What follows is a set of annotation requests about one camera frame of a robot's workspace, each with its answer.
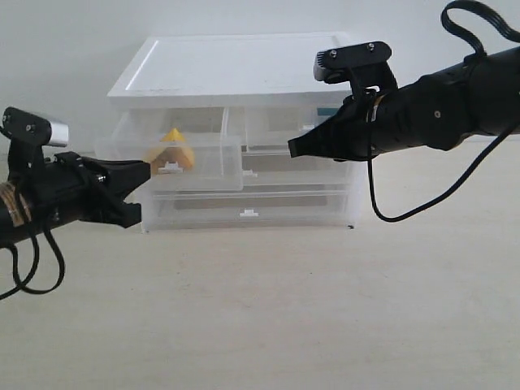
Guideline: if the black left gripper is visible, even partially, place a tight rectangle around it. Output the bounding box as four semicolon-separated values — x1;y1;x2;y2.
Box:
28;152;151;228

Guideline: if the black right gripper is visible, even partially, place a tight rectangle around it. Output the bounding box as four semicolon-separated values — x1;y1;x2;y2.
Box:
288;91;379;161

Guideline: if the teal white glue stick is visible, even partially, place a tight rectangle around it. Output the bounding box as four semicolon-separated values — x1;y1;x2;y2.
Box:
316;107;339;117

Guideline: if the yellow cheese wedge toy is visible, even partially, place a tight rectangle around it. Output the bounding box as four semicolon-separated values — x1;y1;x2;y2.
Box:
143;128;195;176

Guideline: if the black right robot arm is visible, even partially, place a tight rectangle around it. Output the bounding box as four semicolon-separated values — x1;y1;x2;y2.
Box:
110;37;519;229

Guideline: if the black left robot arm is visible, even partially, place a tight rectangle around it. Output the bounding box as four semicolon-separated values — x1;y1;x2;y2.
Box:
1;152;151;244

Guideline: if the middle wide clear drawer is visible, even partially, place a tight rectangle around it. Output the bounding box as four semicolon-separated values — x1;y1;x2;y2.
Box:
242;154;357;186

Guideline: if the wide clear drawer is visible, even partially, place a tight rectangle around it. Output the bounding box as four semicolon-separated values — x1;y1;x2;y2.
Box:
149;190;355;225
242;154;357;186

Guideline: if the bottom wide clear drawer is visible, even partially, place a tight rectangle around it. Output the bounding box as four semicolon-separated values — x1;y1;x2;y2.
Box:
149;190;355;225

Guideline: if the white plastic drawer cabinet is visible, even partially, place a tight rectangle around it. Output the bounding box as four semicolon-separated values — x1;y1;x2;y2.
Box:
108;32;364;231

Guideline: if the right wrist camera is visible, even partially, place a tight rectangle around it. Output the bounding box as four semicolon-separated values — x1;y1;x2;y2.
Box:
313;41;397;91

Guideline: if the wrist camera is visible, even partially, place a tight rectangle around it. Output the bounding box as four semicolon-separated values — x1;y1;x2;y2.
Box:
313;41;397;91
1;106;69;175

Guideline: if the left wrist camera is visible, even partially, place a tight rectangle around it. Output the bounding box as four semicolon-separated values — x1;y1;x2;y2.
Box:
1;106;69;175

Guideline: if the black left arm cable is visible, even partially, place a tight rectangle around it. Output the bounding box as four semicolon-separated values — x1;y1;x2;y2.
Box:
0;170;67;301

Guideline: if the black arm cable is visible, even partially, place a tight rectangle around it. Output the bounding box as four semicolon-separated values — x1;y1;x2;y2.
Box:
0;170;67;301
347;0;520;223

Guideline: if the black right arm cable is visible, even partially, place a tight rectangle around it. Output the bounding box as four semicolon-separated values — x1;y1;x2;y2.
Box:
347;0;520;223

